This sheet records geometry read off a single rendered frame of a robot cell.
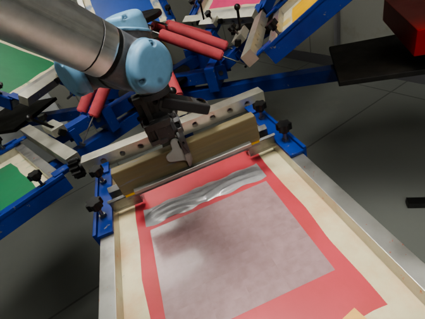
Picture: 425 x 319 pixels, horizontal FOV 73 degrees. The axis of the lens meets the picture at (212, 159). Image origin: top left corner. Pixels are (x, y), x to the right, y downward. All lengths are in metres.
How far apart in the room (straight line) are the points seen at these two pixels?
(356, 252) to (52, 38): 0.62
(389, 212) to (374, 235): 1.37
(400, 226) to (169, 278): 1.51
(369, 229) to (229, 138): 0.37
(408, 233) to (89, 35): 1.82
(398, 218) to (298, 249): 1.39
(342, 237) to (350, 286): 0.11
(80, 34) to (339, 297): 0.58
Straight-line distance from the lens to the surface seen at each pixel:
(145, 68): 0.42
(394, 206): 2.06
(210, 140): 0.72
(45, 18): 0.38
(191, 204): 0.81
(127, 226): 0.85
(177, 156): 0.70
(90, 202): 0.83
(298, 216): 0.72
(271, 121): 0.97
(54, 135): 1.36
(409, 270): 0.62
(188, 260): 0.70
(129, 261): 0.77
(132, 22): 0.59
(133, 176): 0.74
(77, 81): 0.53
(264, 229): 0.70
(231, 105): 1.05
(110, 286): 0.71
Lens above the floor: 1.50
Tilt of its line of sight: 36 degrees down
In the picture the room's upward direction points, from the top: 18 degrees counter-clockwise
